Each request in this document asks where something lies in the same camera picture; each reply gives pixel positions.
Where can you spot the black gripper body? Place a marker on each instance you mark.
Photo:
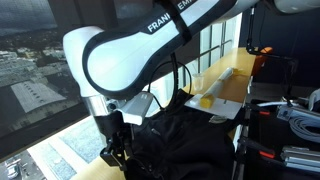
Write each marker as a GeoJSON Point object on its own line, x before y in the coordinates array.
{"type": "Point", "coordinates": [111, 128]}

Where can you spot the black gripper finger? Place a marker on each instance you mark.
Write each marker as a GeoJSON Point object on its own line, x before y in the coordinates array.
{"type": "Point", "coordinates": [129, 146]}
{"type": "Point", "coordinates": [111, 158]}

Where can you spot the black zip vest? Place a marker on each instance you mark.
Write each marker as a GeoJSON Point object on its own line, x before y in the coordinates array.
{"type": "Point", "coordinates": [186, 146]}

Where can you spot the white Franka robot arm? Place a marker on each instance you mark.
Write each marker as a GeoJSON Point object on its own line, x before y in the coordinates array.
{"type": "Point", "coordinates": [126, 60]}

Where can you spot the clear plastic cup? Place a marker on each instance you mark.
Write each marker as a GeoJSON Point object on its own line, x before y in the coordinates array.
{"type": "Point", "coordinates": [198, 81]}

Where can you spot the yellow small block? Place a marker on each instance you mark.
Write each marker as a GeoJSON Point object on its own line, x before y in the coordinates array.
{"type": "Point", "coordinates": [213, 90]}

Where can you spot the dark mesh roller shade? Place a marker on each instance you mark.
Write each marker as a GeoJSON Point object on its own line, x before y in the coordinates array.
{"type": "Point", "coordinates": [30, 66]}

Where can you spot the white plastic cutting board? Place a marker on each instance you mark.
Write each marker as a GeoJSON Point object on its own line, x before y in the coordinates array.
{"type": "Point", "coordinates": [226, 108]}

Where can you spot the grey metal box bar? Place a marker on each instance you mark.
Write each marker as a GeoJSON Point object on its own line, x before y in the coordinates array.
{"type": "Point", "coordinates": [296, 112]}

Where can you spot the silver aluminium extrusion rails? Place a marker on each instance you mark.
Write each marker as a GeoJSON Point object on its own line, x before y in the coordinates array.
{"type": "Point", "coordinates": [300, 160]}

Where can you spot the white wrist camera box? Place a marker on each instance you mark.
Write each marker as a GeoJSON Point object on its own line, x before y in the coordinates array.
{"type": "Point", "coordinates": [136, 108]}

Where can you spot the black perforated metal rail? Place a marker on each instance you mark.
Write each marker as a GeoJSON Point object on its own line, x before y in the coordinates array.
{"type": "Point", "coordinates": [245, 133]}

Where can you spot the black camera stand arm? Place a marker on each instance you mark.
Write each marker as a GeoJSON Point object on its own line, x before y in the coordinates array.
{"type": "Point", "coordinates": [283, 57]}

